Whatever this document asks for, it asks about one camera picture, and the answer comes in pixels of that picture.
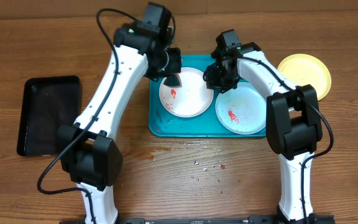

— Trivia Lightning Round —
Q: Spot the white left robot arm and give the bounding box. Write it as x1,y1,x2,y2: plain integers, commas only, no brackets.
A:
56,22,181,223

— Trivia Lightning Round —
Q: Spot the teal plastic serving tray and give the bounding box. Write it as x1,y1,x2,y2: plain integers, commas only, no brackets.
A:
148,54,269,138

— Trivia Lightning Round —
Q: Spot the white plate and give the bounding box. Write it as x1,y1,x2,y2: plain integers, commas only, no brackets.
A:
158,67,214,118

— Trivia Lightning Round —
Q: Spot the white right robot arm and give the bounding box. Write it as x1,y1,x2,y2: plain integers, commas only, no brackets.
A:
204,42,323,223

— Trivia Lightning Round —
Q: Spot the light blue plate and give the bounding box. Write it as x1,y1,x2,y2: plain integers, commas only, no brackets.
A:
215,82,266,135

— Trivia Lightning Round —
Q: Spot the yellow plate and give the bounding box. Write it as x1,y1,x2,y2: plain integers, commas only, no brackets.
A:
278,54,332,100

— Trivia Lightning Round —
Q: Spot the black rectangular water tray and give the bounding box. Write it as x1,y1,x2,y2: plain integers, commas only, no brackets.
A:
16,75,81,156

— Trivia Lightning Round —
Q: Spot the green and pink sponge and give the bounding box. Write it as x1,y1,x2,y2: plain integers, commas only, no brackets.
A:
163,73,181,88

